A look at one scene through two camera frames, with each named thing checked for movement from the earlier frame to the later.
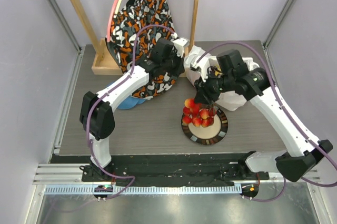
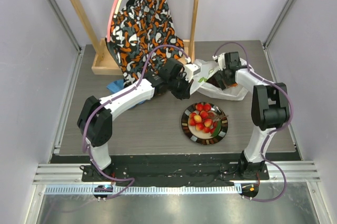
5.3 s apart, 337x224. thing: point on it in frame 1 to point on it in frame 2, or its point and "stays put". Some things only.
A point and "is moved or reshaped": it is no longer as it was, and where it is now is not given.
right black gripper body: (202, 93) to (219, 80)
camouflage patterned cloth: (142, 19) stays put
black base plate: (166, 170) stays put
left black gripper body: (171, 65) to (179, 85)
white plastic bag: (228, 100) is moved or reshaped
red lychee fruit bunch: (198, 114) is moved or reshaped
